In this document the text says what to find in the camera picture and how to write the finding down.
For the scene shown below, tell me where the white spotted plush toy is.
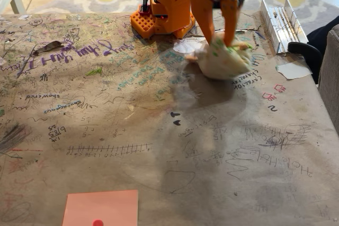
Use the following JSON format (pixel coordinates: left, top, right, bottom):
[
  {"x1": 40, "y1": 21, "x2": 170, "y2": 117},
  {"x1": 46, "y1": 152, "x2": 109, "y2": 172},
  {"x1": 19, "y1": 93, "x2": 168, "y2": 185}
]
[{"x1": 185, "y1": 31, "x2": 254, "y2": 80}]

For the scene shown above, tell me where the aluminium miter box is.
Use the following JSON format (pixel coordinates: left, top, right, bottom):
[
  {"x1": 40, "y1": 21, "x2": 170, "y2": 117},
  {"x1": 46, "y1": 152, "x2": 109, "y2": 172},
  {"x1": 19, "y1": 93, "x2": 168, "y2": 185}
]
[{"x1": 260, "y1": 0, "x2": 309, "y2": 55}]

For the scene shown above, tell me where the white paper scrap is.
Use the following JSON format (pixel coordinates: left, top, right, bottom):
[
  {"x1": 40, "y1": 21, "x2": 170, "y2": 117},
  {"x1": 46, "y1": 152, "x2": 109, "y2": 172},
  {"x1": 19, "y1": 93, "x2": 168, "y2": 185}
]
[{"x1": 275, "y1": 60, "x2": 313, "y2": 80}]

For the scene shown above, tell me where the black armrest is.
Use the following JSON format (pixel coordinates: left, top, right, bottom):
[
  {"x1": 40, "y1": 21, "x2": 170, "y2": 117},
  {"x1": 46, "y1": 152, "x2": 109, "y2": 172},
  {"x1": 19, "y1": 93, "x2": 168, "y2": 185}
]
[{"x1": 287, "y1": 42, "x2": 323, "y2": 84}]

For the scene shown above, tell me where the dark cloth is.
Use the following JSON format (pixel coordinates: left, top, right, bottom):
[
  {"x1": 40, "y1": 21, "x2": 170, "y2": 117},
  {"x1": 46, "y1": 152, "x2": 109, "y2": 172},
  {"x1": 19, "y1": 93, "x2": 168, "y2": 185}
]
[{"x1": 307, "y1": 15, "x2": 339, "y2": 52}]

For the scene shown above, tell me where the grey upholstered armchair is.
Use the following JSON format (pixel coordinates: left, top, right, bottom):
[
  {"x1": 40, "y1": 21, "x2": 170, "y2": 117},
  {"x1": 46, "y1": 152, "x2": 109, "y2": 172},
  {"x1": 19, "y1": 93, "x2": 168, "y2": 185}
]
[{"x1": 317, "y1": 23, "x2": 339, "y2": 126}]

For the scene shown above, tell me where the scribbled brown paper table cover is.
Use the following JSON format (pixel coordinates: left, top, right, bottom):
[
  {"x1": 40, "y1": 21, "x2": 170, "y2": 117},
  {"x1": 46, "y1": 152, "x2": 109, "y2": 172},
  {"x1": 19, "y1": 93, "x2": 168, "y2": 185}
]
[{"x1": 0, "y1": 11, "x2": 339, "y2": 226}]

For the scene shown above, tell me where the brown paper scrap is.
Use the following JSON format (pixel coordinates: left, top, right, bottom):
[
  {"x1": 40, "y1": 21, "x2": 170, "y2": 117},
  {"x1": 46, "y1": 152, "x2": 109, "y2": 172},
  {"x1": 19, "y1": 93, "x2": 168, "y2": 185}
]
[{"x1": 33, "y1": 40, "x2": 65, "y2": 56}]

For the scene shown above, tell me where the pink sticky note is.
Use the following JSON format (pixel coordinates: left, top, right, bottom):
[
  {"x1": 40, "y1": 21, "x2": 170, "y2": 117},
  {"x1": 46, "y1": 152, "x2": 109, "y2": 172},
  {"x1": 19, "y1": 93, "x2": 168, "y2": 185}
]
[{"x1": 62, "y1": 189, "x2": 139, "y2": 226}]

